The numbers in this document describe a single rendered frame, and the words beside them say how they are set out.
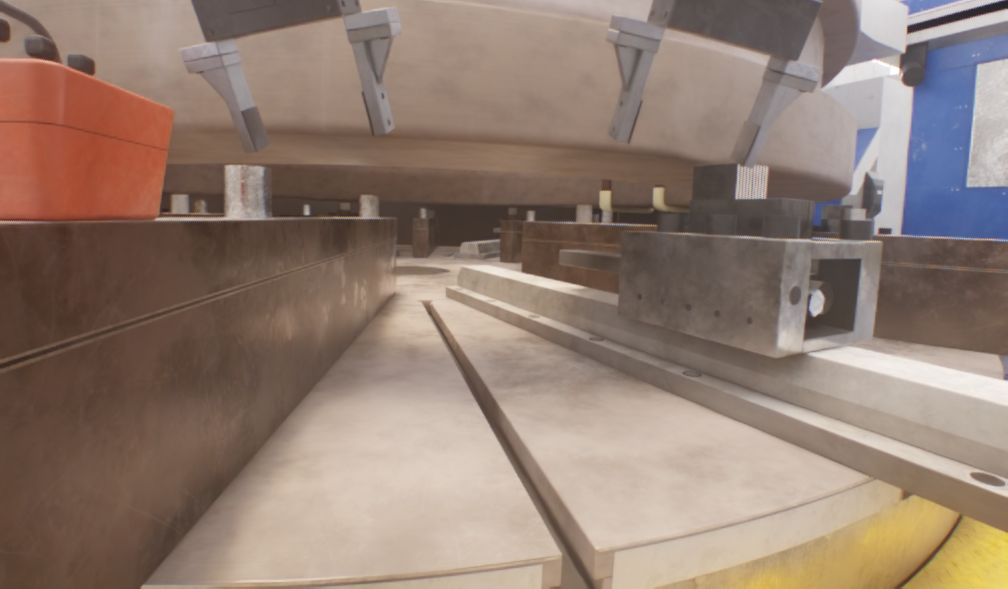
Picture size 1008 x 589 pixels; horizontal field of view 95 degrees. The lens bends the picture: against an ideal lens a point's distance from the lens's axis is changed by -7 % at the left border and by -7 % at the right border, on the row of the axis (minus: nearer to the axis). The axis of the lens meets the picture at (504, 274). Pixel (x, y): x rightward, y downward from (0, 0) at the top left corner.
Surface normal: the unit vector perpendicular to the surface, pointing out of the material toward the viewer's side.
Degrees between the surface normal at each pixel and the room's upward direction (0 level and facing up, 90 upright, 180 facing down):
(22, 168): 97
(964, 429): 72
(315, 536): 0
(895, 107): 90
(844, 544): 90
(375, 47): 114
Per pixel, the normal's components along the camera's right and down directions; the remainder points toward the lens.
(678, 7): 0.11, 0.50
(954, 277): -0.65, 0.07
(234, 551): 0.03, -0.99
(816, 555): 0.40, 0.11
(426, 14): 0.19, 0.11
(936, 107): -0.90, 0.02
